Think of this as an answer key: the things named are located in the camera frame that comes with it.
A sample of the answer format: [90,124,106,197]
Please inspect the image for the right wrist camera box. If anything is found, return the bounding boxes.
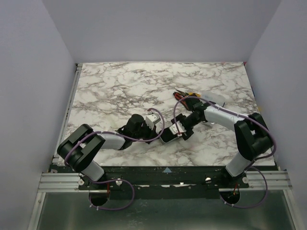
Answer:
[169,121,186,137]

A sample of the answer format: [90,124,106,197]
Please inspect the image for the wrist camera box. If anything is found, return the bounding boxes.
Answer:
[145,113,161,130]
[169,121,186,137]

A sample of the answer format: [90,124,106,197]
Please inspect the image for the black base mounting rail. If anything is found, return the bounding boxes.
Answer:
[79,166,249,200]

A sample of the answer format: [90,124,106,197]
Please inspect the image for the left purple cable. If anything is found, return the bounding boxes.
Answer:
[63,108,165,168]

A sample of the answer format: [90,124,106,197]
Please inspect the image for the black umbrella sleeve case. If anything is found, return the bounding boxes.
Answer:
[159,127,185,144]

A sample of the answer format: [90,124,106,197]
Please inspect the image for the red handled pliers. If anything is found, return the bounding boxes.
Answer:
[173,90,190,109]

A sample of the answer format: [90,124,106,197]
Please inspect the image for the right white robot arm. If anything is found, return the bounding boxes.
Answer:
[161,96,276,181]

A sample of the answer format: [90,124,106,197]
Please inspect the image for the yellow handled tool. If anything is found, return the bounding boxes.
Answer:
[184,92,201,98]

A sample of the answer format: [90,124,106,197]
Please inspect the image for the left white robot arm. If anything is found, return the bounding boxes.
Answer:
[57,113,160,181]

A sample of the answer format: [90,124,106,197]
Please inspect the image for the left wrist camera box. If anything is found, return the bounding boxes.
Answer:
[145,113,161,130]

